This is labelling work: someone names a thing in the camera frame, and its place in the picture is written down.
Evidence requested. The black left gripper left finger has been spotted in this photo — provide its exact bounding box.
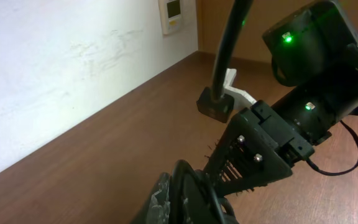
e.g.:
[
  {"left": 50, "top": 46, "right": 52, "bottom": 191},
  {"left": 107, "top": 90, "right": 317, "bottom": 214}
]
[{"left": 131, "top": 172, "right": 170, "bottom": 224}]

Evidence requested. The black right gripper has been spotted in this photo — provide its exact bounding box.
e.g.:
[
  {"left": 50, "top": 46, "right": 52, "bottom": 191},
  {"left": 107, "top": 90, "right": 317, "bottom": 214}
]
[{"left": 204, "top": 101, "right": 314, "bottom": 196}]

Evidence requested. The right camera black cable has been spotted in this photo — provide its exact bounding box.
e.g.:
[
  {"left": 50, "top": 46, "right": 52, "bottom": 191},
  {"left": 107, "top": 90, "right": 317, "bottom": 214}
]
[{"left": 211, "top": 0, "right": 358, "bottom": 177}]

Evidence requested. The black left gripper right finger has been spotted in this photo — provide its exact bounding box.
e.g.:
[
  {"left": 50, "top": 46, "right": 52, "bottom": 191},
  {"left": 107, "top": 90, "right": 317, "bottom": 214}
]
[{"left": 182, "top": 175, "right": 219, "bottom": 224}]

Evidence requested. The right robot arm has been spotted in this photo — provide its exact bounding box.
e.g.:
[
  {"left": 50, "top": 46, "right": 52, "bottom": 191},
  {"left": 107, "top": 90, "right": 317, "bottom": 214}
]
[{"left": 197, "top": 1, "right": 358, "bottom": 196}]

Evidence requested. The white wall thermostat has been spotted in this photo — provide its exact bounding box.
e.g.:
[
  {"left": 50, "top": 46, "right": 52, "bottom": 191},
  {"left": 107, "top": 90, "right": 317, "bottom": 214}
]
[{"left": 158, "top": 0, "right": 183, "bottom": 35}]

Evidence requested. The thick black HDMI cable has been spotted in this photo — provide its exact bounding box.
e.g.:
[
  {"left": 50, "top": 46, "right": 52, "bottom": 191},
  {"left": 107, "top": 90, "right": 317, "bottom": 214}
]
[{"left": 169, "top": 159, "right": 239, "bottom": 224}]

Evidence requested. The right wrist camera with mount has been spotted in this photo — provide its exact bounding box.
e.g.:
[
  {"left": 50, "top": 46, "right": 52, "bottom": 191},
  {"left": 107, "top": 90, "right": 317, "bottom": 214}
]
[{"left": 196, "top": 68, "right": 257, "bottom": 123}]

